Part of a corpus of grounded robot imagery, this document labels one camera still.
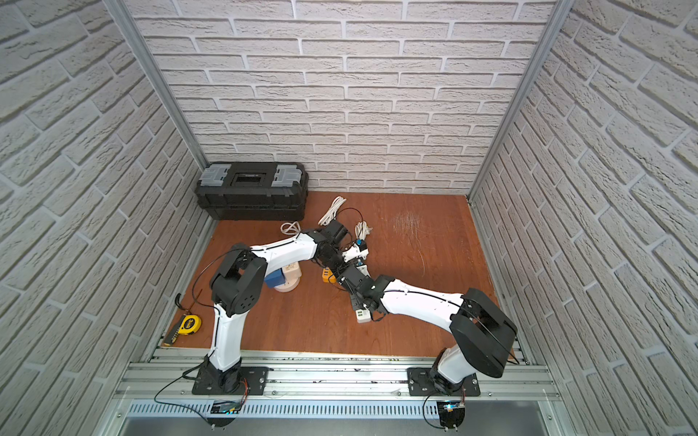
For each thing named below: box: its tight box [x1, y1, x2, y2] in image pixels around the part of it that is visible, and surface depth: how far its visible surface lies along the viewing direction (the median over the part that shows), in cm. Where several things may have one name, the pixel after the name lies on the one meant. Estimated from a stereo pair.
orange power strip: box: [321, 267, 338, 284], surface depth 94 cm
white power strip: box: [355, 308, 372, 324], surface depth 85 cm
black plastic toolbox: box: [195, 161, 310, 221], surface depth 102 cm
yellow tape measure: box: [163, 314, 202, 347], surface depth 83 cm
